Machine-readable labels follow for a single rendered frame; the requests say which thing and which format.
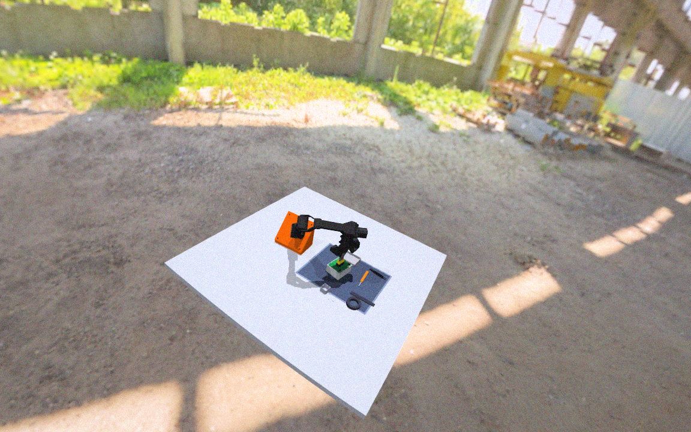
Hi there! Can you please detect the green circuit board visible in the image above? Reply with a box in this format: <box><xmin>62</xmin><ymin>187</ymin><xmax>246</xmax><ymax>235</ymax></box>
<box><xmin>328</xmin><ymin>258</ymin><xmax>351</xmax><ymax>273</ymax></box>

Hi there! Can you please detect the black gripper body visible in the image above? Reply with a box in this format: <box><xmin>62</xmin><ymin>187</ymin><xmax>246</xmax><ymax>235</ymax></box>
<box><xmin>330</xmin><ymin>235</ymin><xmax>359</xmax><ymax>256</ymax></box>

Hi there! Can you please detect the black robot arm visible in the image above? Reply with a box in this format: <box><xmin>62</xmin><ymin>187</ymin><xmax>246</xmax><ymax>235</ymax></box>
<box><xmin>290</xmin><ymin>215</ymin><xmax>368</xmax><ymax>253</ymax></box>

